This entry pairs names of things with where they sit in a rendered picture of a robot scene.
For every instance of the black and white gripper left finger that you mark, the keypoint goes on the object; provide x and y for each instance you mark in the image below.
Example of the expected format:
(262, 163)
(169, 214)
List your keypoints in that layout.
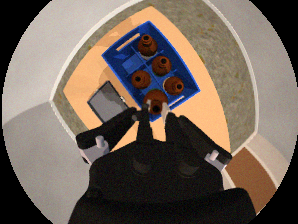
(101, 140)

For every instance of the grey rectangular tray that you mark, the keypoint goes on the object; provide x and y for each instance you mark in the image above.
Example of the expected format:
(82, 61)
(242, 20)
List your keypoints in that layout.
(105, 103)

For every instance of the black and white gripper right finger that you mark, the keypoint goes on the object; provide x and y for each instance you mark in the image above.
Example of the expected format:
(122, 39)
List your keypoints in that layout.
(188, 158)

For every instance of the blue plastic crate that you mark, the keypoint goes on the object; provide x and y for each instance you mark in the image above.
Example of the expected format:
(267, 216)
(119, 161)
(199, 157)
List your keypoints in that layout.
(129, 60)

